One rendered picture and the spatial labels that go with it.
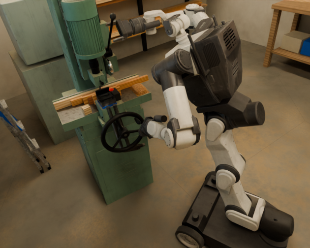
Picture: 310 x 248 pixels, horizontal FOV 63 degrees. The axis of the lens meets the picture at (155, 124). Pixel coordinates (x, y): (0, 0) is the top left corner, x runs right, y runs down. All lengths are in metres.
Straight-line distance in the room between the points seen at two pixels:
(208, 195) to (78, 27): 1.40
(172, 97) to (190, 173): 1.43
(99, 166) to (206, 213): 0.82
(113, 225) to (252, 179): 1.21
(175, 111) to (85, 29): 0.76
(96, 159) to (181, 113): 1.00
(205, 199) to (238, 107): 0.91
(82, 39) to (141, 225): 1.38
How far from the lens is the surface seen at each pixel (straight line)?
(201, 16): 1.53
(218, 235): 1.83
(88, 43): 1.51
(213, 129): 1.30
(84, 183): 2.42
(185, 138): 0.98
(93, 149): 1.75
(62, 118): 1.63
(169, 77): 0.99
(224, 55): 1.07
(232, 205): 1.74
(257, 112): 1.23
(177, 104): 0.96
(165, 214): 2.09
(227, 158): 1.45
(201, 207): 1.90
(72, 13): 1.47
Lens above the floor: 1.78
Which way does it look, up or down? 39 degrees down
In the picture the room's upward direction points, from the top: 6 degrees counter-clockwise
